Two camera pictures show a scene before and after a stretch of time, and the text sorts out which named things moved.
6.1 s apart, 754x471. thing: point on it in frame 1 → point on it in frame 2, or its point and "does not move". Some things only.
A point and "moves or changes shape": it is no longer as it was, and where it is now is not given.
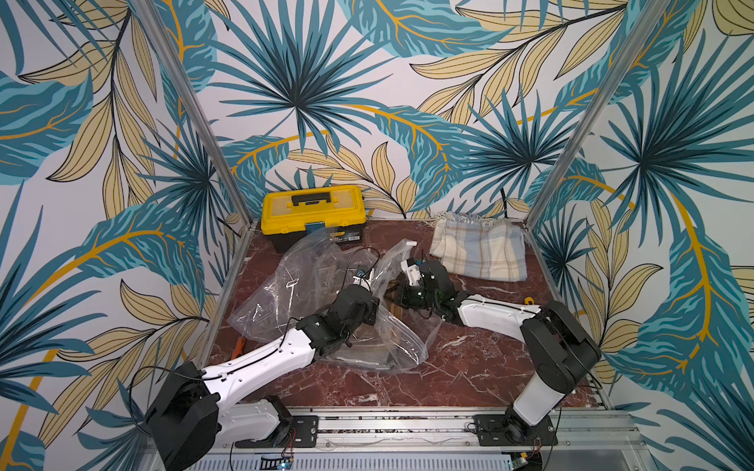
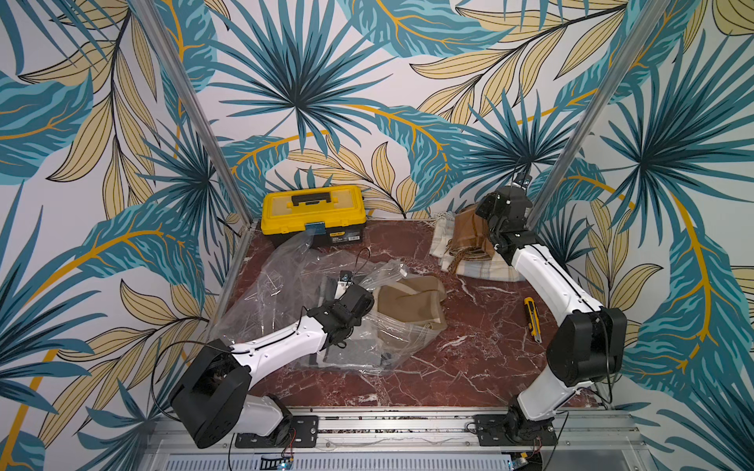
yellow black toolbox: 338,212 does not move
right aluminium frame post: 649,16 does not move
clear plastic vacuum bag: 302,282 moves or changes shape
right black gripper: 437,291 → 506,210
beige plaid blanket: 479,246 does not move
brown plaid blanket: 368,345 → 471,238
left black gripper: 373,307 does not move
